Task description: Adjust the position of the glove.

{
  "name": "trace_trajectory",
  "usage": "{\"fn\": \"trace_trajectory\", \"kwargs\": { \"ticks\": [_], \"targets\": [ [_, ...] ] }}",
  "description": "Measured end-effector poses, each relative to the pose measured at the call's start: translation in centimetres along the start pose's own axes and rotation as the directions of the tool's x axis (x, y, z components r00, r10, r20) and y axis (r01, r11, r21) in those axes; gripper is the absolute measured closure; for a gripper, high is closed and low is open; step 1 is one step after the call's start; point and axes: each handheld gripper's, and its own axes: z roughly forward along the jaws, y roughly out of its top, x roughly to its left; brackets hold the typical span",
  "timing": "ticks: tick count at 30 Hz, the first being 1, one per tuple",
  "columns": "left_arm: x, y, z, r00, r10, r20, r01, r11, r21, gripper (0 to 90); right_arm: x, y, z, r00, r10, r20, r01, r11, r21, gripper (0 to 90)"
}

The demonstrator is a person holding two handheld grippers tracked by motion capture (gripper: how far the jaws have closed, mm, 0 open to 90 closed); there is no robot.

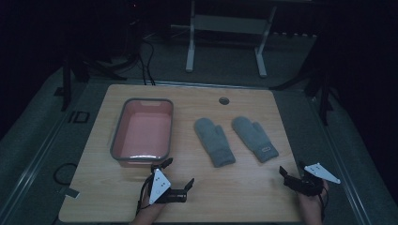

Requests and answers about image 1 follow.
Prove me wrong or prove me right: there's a black tripod stand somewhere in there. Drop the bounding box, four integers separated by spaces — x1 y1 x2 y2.
270 46 335 127
54 18 142 113

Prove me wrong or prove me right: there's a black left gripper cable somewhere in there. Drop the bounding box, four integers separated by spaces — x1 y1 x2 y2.
135 173 156 217

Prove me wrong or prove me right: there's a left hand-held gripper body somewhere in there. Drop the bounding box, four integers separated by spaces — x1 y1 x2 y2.
144 167 188 205

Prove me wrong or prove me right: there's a black floor cable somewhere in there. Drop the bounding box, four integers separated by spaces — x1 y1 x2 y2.
137 37 157 86

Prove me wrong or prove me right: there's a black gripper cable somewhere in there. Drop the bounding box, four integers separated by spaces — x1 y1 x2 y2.
135 173 156 217
316 187 330 223

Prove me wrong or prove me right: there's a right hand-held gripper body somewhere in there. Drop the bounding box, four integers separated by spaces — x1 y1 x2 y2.
283 162 342 198

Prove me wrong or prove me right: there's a person's right hand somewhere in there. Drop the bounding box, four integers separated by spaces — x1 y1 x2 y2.
296 180 330 225

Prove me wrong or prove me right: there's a black looped cable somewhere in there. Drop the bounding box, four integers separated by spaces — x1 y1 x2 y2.
53 162 79 187

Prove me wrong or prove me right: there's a black rectangular floor frame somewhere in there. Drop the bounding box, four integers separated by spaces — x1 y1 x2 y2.
68 111 91 125

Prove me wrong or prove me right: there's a white metal stand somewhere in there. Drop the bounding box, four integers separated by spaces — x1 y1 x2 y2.
170 0 278 79

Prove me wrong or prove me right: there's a pink basin with grey rim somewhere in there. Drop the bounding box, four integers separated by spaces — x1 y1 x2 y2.
110 97 175 169

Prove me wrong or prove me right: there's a grey mitten with label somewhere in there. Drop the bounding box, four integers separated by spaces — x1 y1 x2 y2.
231 115 280 164

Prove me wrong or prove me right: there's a plain grey mitten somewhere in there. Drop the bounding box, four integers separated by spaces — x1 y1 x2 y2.
193 117 237 169

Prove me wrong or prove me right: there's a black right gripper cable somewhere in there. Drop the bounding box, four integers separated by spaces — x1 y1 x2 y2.
316 187 330 223

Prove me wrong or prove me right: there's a person's left hand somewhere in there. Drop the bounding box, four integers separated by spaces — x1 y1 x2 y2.
133 186 167 225

